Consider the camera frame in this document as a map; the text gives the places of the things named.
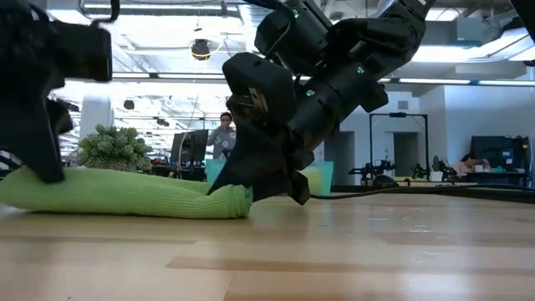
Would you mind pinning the black monitor seen from behind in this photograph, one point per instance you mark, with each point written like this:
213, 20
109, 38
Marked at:
190, 146

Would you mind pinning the seated person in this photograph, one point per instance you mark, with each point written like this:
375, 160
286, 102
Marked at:
464, 167

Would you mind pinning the long ceiling light bar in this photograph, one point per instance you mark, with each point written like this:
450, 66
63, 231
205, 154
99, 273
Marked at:
439, 81

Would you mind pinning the yellow microfiber towel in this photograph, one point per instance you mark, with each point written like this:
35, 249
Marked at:
313, 180

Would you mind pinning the black metal table frame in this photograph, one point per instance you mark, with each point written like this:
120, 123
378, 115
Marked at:
480, 196

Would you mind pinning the dark wide background screen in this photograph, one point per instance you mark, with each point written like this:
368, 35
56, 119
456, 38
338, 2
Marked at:
497, 152

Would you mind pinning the standing person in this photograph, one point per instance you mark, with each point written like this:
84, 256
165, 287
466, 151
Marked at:
223, 140

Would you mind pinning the black round ceiling fixture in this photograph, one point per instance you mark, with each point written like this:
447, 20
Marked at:
200, 49

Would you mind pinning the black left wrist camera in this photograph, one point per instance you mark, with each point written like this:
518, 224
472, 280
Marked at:
83, 52

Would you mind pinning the green artificial potted plant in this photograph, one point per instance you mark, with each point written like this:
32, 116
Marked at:
113, 146

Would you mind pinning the green microfiber towel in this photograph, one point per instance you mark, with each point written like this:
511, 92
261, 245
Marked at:
125, 192

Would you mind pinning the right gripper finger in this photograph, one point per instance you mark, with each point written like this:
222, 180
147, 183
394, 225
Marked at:
251, 163
288, 180

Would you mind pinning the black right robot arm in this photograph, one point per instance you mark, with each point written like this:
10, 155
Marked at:
376, 33

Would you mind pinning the thin black gantry frame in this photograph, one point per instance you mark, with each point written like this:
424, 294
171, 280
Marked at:
397, 114

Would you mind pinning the teal translucent plastic basket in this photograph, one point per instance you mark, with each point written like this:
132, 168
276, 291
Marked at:
326, 175

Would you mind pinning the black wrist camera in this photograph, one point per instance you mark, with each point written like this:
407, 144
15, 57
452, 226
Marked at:
259, 79
83, 52

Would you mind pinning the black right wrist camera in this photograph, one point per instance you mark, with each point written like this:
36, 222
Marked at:
259, 79

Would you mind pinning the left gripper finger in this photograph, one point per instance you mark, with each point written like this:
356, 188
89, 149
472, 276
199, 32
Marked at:
62, 119
33, 142

